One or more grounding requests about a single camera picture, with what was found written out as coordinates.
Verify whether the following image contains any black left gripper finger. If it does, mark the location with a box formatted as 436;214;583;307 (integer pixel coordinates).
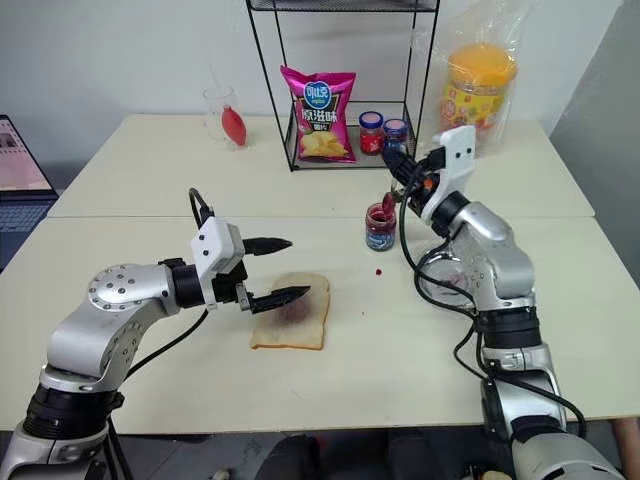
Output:
242;236;294;259
249;285;313;316

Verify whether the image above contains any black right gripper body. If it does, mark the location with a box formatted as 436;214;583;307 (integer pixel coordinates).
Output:
402;153;447;213

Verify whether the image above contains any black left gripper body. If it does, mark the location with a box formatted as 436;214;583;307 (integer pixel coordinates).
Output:
211;258;255;315

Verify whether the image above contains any spoon with red jam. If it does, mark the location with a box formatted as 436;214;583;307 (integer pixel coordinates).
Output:
380;182;404;215

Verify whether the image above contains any blue jam jar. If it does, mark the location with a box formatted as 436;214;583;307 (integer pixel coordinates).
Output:
382;118;408;157

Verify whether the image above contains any white bread slice with jam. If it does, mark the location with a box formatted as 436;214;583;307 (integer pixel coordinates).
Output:
249;272;332;352

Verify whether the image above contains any red jam jar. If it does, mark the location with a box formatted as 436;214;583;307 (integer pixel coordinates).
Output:
358;110;386;157

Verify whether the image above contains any open glass jam jar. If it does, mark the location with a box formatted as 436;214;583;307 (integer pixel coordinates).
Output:
364;201;398;252

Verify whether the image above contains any pink potato chips bag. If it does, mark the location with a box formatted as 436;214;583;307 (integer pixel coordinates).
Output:
279;65;359;164

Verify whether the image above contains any clear glass dish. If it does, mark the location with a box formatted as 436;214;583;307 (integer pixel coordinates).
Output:
415;248;482;314

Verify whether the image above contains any yellow lidded snack jar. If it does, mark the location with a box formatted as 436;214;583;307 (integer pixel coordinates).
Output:
438;43;519;147

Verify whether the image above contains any red object in glass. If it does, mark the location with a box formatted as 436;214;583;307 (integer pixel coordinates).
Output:
220;103;250;149

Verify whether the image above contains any bagged yellow snack tub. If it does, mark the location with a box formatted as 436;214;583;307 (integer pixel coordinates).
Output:
428;7;534;162

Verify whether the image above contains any clear drinking glass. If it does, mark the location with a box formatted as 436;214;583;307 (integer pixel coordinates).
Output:
201;86;252;152

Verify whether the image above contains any open laptop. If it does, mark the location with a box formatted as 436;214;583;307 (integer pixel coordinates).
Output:
0;114;60;274

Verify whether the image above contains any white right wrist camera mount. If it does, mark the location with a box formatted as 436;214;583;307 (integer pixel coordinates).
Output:
419;124;477;222

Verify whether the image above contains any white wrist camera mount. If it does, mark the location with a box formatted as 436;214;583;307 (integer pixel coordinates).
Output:
189;216;247;309
419;124;477;222

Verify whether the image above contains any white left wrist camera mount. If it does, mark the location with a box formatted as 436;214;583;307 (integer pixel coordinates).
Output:
189;216;247;309

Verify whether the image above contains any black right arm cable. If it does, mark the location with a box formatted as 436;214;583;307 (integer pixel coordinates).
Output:
397;167;587;441

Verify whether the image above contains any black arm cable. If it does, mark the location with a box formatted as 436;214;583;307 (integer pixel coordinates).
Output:
127;187;217;374
397;167;587;441

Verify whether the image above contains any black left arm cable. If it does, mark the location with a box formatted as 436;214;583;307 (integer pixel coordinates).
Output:
127;187;217;374

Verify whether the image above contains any black wire shelf rack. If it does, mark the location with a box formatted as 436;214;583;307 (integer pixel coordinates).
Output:
244;0;442;174

